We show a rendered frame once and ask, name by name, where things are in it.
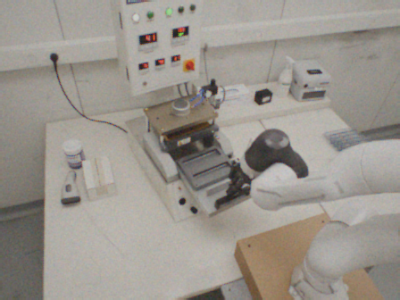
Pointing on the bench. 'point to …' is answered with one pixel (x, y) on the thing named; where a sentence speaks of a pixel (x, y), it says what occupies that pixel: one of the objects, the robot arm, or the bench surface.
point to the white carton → (237, 94)
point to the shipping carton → (99, 179)
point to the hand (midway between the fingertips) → (232, 188)
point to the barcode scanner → (70, 195)
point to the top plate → (179, 113)
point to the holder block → (205, 167)
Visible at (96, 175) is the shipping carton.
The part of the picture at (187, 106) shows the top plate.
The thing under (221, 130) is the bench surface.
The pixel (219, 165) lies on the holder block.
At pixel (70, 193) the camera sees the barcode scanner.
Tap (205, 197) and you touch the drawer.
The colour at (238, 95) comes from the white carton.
